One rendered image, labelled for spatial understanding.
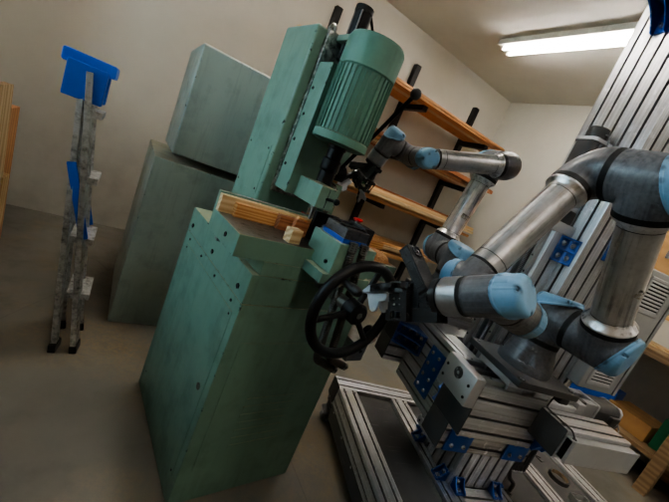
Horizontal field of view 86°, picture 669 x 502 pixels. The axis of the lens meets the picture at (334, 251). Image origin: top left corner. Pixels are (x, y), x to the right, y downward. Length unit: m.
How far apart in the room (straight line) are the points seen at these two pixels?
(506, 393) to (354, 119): 0.87
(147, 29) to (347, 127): 2.43
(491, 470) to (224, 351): 1.13
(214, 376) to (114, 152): 2.50
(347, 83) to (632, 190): 0.72
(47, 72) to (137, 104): 0.55
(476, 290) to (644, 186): 0.41
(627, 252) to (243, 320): 0.91
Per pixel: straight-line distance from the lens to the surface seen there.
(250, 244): 0.91
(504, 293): 0.63
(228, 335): 1.04
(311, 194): 1.13
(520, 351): 1.16
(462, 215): 1.63
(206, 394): 1.15
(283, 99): 1.31
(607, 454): 1.33
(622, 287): 1.01
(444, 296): 0.68
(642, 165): 0.92
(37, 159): 3.41
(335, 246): 0.94
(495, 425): 1.21
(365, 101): 1.09
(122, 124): 3.31
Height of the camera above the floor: 1.13
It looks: 12 degrees down
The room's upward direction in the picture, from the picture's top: 23 degrees clockwise
